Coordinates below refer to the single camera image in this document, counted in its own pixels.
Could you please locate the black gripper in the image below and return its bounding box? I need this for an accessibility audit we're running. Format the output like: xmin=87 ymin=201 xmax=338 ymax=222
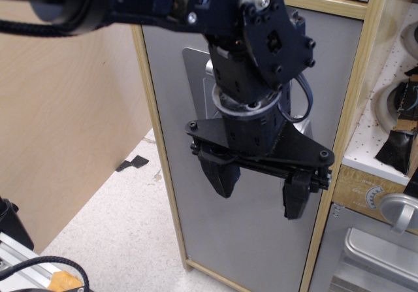
xmin=185 ymin=86 xmax=334 ymax=220

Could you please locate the grey fridge door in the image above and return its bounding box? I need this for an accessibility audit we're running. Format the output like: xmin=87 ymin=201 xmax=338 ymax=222
xmin=142 ymin=9 xmax=363 ymax=291

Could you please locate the silver fridge door handle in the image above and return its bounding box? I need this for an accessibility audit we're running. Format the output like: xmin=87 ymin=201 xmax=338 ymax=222
xmin=288 ymin=118 xmax=314 ymax=140

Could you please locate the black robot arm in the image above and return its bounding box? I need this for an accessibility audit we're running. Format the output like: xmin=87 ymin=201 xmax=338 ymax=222
xmin=1 ymin=0 xmax=334 ymax=219

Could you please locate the grey oven door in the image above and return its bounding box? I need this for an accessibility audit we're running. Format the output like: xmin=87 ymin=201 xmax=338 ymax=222
xmin=309 ymin=204 xmax=417 ymax=291

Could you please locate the black tape on floor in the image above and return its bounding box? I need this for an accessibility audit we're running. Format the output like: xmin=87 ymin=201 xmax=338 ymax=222
xmin=116 ymin=155 xmax=149 ymax=172

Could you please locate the silver dispenser panel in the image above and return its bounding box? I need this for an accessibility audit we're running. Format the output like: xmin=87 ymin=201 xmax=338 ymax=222
xmin=182 ymin=48 xmax=221 ymax=120

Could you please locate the white stove top panel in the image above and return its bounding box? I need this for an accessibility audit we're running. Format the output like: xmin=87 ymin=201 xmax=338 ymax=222
xmin=342 ymin=3 xmax=417 ymax=186

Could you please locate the silver oven knob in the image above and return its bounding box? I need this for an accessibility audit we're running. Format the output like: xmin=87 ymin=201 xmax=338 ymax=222
xmin=379 ymin=193 xmax=417 ymax=235

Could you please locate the plywood board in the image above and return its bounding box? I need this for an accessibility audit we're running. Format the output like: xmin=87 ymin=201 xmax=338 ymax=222
xmin=0 ymin=0 xmax=153 ymax=255

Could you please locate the orange tape piece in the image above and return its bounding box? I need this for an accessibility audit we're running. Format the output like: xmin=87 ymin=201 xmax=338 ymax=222
xmin=48 ymin=270 xmax=84 ymax=291

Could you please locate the black box at left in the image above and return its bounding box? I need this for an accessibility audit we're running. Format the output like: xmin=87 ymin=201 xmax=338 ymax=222
xmin=1 ymin=198 xmax=34 ymax=250

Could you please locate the wooden toy kitchen frame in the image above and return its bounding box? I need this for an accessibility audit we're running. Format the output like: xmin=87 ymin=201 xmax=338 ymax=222
xmin=132 ymin=0 xmax=413 ymax=291

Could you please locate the aluminium extrusion rail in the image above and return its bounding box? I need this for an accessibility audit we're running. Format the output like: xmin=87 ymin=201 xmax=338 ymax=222
xmin=1 ymin=233 xmax=61 ymax=291

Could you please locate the black braided cable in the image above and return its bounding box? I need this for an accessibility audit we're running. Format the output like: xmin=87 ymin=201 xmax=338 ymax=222
xmin=0 ymin=255 xmax=91 ymax=292

